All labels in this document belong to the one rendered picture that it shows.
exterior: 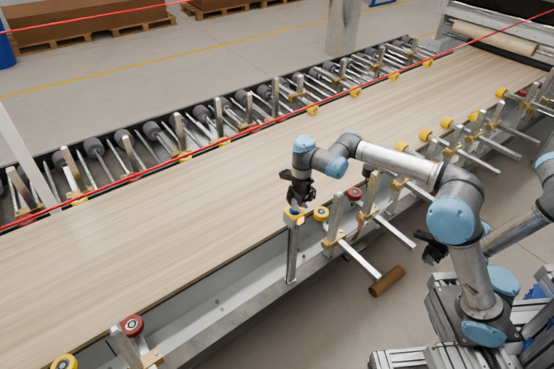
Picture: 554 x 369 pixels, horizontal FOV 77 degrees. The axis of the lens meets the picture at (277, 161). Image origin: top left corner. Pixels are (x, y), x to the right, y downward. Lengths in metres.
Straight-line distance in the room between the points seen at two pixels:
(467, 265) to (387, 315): 1.56
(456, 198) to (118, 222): 1.54
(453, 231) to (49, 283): 1.59
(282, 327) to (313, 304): 0.27
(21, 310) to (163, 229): 0.63
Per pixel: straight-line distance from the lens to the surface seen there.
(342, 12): 5.63
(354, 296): 2.67
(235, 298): 1.90
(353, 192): 2.00
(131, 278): 1.73
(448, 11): 4.33
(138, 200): 2.03
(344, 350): 2.50
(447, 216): 1.02
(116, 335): 1.35
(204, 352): 1.74
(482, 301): 1.25
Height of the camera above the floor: 2.28
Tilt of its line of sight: 40 degrees down
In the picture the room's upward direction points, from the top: 1 degrees clockwise
